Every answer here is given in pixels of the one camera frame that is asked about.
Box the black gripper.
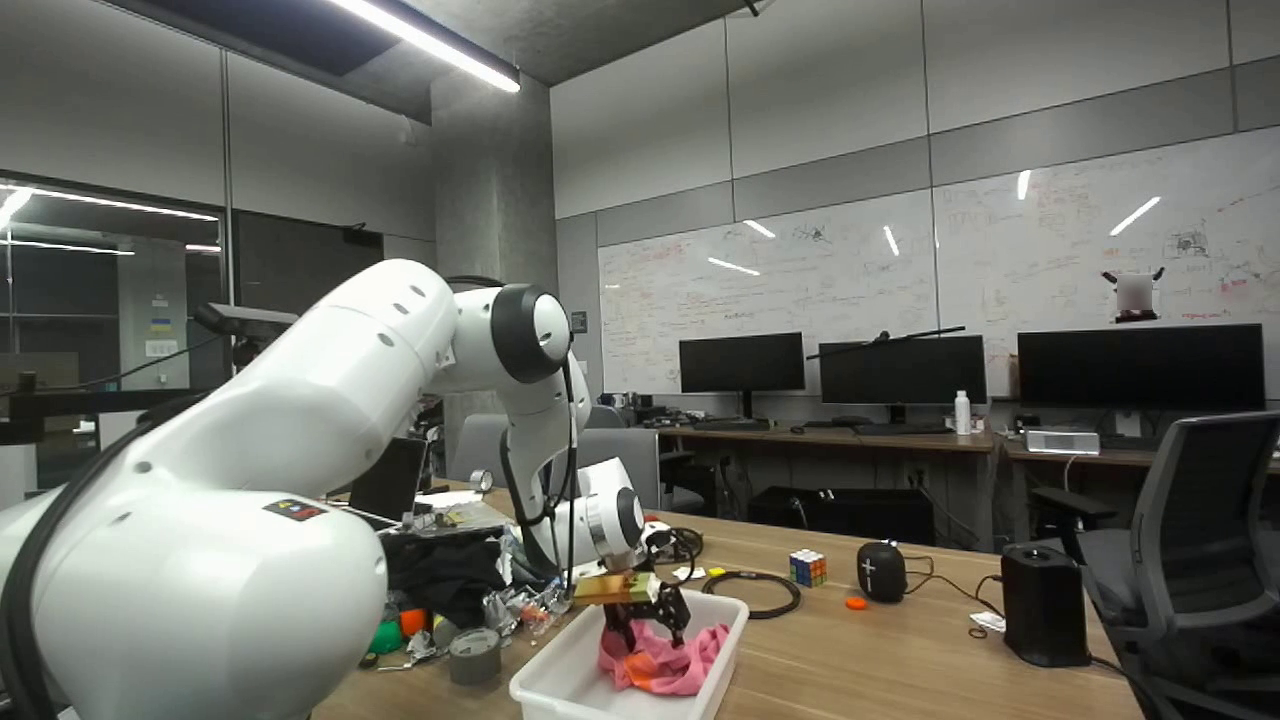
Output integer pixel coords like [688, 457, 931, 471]
[573, 570, 696, 661]

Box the pink cloth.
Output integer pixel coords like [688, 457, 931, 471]
[597, 611, 732, 699]

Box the white plastic container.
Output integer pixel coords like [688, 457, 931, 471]
[505, 590, 752, 720]

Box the grey padded office chair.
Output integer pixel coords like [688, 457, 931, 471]
[582, 426, 668, 512]

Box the grey tape roll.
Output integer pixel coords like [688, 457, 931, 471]
[442, 629, 509, 688]

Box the black equipment box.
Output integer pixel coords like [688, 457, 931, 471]
[380, 515, 514, 625]

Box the wooden office desk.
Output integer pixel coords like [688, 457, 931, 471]
[997, 439, 1160, 553]
[660, 420, 1007, 553]

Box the open silver laptop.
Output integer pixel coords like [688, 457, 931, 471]
[350, 437, 427, 528]

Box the black cylindrical box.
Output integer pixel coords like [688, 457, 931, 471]
[999, 535, 1092, 667]

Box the white flat desk device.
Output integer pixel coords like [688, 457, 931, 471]
[1024, 426, 1105, 462]

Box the wide black computer monitor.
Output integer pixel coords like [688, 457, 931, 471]
[1014, 322, 1269, 420]

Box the grey mesh office chair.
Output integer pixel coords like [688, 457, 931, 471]
[1076, 409, 1280, 720]

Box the llama sticker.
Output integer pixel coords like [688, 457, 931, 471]
[1099, 265, 1169, 328]

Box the long ceiling light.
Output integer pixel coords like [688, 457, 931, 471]
[324, 0, 530, 101]

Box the black coiled cable ring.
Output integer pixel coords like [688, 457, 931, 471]
[696, 570, 805, 625]

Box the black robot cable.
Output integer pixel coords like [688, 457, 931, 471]
[514, 355, 589, 582]

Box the grey camera on stand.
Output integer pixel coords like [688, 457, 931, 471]
[205, 300, 309, 372]

